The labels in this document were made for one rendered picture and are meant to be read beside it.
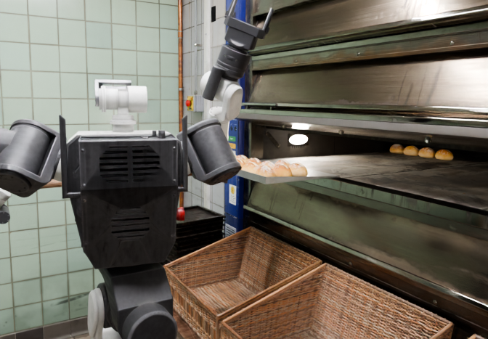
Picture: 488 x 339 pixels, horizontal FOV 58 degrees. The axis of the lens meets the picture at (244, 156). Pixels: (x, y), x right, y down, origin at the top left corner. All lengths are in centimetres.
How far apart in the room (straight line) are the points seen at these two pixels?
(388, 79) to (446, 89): 23
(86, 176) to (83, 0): 207
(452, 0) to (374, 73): 36
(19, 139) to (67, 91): 176
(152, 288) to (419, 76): 100
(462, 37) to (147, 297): 108
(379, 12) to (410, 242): 77
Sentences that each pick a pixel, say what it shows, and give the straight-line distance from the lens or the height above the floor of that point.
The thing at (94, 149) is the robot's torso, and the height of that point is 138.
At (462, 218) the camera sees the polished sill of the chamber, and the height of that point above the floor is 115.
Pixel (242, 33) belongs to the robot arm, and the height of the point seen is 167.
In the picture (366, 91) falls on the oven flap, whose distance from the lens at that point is 162.
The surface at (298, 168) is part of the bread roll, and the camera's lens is 174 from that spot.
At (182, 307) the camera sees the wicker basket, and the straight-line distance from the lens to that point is 195.
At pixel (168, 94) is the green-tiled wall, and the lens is 300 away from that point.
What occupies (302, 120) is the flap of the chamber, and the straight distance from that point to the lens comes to 165.
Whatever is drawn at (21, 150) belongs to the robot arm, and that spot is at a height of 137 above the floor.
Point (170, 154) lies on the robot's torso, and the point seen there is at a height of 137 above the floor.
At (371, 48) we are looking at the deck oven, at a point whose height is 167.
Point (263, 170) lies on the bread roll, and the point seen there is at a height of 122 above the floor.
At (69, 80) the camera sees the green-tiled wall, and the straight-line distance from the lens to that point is 284.
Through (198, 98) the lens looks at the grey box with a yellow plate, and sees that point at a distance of 270.
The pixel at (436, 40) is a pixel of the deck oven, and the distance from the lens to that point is 147.
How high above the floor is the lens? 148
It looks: 7 degrees down
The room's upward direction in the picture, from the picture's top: 1 degrees clockwise
